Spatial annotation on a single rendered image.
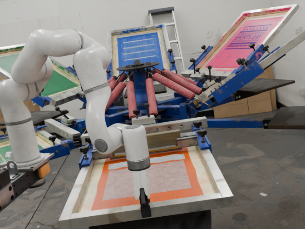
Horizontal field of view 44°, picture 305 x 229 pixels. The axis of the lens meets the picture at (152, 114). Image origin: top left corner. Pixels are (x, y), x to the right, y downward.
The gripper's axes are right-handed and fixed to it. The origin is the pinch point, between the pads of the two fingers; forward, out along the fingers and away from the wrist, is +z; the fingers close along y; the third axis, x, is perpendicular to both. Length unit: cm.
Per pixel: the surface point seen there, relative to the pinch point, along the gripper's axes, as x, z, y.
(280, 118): 77, 3, -90
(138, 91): -2, -16, -138
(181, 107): 24, -5, -120
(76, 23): -92, -74, -471
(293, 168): 134, 98, -231
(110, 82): -20, -24, -138
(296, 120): 83, 3, -83
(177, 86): 23, -18, -120
